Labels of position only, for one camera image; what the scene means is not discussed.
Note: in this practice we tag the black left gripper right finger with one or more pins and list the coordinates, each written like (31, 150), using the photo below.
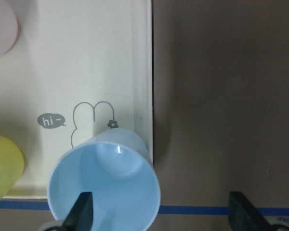
(243, 216)

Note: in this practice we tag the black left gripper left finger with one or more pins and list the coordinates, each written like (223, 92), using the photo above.
(80, 217)

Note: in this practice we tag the light blue plastic cup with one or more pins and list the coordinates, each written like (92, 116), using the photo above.
(116, 167)

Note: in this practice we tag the yellow plastic cup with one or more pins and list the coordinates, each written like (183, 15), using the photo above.
(12, 165)

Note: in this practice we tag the pink plastic cup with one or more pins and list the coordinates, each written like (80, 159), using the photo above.
(8, 27)

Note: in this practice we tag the cream rectangular tray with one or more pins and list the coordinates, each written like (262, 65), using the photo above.
(77, 68)

